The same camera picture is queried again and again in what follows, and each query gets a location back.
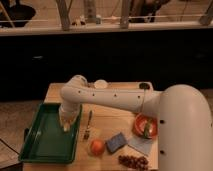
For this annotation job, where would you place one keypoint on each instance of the yellow banana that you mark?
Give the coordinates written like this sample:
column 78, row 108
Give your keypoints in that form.
column 66, row 126

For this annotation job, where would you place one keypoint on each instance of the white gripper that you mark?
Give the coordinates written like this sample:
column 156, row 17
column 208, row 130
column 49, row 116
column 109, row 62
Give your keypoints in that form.
column 68, row 114

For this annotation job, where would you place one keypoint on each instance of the orange fruit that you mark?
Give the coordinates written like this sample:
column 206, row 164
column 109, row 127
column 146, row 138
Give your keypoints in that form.
column 97, row 147

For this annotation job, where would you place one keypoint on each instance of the metal fork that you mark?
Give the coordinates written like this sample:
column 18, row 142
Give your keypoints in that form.
column 87, row 131

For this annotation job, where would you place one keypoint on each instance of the grey cloth napkin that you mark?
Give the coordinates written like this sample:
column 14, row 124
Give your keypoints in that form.
column 141, row 145

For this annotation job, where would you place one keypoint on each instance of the blue sponge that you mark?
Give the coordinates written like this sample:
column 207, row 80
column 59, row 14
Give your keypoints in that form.
column 116, row 142

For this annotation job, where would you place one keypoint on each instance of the bunch of red grapes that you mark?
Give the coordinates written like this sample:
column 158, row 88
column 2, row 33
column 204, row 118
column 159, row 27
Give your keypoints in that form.
column 138, row 163

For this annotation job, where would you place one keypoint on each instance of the green plastic tray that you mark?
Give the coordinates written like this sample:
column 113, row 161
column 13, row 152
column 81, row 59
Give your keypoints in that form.
column 46, row 141

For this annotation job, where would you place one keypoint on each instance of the green item in bowl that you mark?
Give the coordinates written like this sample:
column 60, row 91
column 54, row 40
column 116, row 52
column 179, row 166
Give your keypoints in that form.
column 146, row 132

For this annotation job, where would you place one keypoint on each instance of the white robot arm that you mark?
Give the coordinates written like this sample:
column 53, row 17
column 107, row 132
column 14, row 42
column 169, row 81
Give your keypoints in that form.
column 185, row 122

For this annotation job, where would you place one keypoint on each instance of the orange bowl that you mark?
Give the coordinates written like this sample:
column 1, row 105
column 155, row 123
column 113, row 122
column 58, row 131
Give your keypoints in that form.
column 139, row 123

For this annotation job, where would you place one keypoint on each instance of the black round object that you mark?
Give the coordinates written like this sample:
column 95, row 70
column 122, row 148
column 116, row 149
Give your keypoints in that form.
column 144, row 86

